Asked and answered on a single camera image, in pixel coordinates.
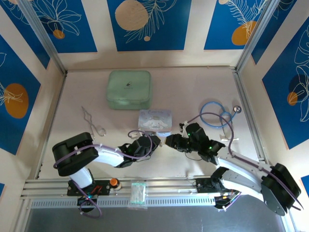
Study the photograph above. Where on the cartoon dog tin box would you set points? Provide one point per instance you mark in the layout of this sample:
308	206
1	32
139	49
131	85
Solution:
154	120

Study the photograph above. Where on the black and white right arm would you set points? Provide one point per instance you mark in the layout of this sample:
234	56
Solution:
265	178

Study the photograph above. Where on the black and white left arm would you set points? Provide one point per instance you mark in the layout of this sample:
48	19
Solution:
72	154

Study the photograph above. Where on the orange emergency stop button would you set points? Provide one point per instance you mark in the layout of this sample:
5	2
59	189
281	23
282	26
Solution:
114	182

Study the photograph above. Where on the blue stethoscope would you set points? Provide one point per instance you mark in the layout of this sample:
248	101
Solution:
212	113

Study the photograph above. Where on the clear plastic bag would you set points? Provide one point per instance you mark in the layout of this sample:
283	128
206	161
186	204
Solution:
138	193

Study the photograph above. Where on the silver metal forceps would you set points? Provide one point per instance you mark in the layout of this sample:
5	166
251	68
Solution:
93	123

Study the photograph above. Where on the black connector board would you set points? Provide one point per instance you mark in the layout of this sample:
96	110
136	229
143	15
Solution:
87	200
224	201

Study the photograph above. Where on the mint green zipper pouch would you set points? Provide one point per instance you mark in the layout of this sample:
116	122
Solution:
129	89

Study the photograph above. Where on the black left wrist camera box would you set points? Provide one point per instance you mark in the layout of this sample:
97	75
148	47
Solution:
144	143

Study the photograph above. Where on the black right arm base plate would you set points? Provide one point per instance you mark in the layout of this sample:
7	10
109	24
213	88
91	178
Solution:
205	186

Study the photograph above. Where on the aluminium table edge rail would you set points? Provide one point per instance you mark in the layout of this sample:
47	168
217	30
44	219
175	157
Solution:
169	186

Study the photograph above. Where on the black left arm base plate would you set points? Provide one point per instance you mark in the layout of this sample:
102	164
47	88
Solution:
101	187

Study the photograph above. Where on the aluminium side rail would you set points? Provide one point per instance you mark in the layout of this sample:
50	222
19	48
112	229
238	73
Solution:
50	125
246	101

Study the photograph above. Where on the blue floral wall panel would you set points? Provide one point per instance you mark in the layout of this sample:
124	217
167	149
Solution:
164	31
72	36
14	72
280	96
26	36
277	29
222	24

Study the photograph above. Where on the aluminium frame post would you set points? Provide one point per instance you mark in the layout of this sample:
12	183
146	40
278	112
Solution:
256	33
42	36

